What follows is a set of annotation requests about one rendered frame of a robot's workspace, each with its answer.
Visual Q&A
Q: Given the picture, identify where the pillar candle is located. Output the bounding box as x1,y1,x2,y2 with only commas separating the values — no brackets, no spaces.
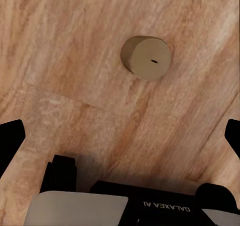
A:
120,36,172,81

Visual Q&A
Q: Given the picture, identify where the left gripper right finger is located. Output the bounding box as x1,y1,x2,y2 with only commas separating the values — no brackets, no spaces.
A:
224,119,240,158

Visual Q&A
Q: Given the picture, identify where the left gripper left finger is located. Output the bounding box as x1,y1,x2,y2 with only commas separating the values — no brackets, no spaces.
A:
0,119,26,178

